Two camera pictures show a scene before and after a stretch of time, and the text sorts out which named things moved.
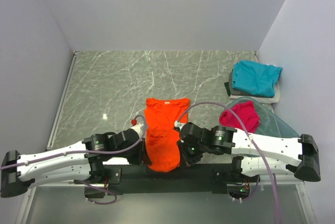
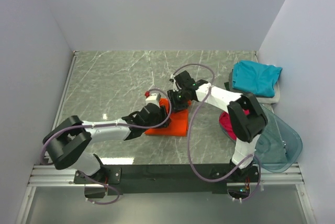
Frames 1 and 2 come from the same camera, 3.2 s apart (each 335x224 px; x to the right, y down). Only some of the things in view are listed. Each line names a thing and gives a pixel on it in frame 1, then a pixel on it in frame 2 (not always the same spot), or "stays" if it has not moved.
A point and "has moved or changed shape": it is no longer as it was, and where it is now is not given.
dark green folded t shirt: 228,89 stays
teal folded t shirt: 255,78 stays
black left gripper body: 132,156 → 156,122
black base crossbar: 197,178 stays
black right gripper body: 197,146 → 185,90
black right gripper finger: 191,155 → 178,101
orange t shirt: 162,136 has moved or changed shape
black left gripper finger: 144,158 → 164,117
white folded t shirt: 266,100 stays
